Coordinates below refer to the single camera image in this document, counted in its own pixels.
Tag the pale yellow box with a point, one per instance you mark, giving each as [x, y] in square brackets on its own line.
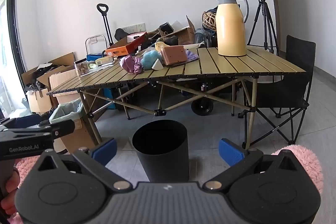
[105, 60]

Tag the chrome tube frame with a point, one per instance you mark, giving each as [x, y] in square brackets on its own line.
[95, 35]

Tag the person's left forearm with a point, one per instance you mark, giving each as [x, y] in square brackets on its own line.
[26, 169]

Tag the black wagon cart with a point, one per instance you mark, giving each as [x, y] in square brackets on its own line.
[202, 108]

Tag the small black bag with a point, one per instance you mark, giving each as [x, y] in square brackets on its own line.
[166, 28]

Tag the orange red cardboard box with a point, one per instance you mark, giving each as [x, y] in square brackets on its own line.
[118, 50]

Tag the black round bin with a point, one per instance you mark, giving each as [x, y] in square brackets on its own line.
[160, 150]

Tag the cream canvas bag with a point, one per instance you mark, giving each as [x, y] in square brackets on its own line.
[194, 45]

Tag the small blue box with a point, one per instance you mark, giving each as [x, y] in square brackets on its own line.
[94, 58]

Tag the white cardboard box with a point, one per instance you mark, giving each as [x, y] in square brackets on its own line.
[39, 102]

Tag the cardboard box with green liner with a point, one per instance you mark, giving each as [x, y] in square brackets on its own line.
[76, 134]

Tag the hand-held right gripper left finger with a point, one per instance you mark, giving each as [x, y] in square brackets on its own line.
[105, 151]

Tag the tan slatted folding table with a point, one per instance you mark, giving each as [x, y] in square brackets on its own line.
[223, 64]

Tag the yellow thermos jug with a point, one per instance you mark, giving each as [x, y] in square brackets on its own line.
[231, 29]

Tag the wicker ball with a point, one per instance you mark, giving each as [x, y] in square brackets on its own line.
[208, 20]

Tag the blue container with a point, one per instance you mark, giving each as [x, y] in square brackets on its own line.
[109, 98]

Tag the person's left hand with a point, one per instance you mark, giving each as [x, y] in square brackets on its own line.
[11, 184]

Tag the black suitcase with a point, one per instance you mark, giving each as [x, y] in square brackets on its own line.
[211, 39]

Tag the open brown cardboard box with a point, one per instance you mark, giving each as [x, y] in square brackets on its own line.
[65, 58]

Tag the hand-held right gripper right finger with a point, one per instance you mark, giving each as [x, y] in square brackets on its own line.
[231, 151]

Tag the pale cardboard box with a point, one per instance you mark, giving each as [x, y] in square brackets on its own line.
[63, 78]

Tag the purple plastic bag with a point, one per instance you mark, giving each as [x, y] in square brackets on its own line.
[128, 64]

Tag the white foam wedge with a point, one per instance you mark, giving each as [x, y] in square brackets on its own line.
[158, 66]

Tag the printed open cardboard box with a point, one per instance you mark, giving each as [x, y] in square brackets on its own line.
[185, 35]

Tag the clear jar with nuts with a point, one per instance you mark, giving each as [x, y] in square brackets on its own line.
[82, 67]

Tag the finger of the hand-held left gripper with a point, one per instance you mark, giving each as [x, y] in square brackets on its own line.
[64, 128]
[27, 120]

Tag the blue grey water bottle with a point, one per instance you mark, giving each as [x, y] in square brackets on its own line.
[199, 35]

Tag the pink fluffy garment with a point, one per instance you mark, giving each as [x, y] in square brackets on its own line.
[307, 161]

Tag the black folding chair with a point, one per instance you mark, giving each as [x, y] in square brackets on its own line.
[299, 56]

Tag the brown sponge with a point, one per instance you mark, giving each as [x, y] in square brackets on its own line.
[174, 55]

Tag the dark blue bag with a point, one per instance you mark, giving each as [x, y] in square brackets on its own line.
[212, 11]

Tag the black camera tripod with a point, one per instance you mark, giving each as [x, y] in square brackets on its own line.
[265, 16]

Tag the black sliding door frame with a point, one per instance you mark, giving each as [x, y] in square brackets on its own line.
[14, 29]

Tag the purple knit pouch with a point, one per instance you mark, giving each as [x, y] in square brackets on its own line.
[193, 56]

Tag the light blue fluffy cloth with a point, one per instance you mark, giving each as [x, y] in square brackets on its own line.
[151, 58]

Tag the white wall socket strip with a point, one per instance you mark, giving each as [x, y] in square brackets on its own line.
[134, 28]

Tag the small green white bottle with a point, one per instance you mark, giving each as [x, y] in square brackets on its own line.
[92, 65]

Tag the black cap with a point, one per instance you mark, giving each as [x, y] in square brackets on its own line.
[121, 34]

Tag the yellow scrub pad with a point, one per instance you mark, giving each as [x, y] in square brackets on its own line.
[160, 46]

